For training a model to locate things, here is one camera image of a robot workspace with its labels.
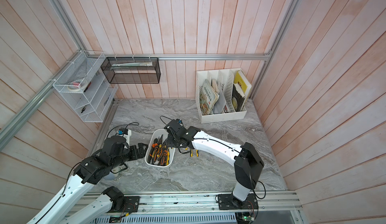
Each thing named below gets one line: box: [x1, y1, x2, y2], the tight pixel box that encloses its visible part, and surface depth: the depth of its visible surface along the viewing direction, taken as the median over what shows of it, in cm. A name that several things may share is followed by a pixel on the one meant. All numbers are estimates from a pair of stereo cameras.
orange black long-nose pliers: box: [160, 138, 168, 166], surface depth 87 cm
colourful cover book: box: [199, 78, 220, 116], surface depth 103 cm
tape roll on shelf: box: [67, 79, 82, 92], surface depth 76 cm
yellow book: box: [233, 70, 248, 93], surface depth 98 cm
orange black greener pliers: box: [147, 138, 159, 164], surface depth 91 cm
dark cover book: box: [231, 82, 246, 112], surface depth 100 cm
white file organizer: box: [195, 67, 252, 124], surface depth 103 cm
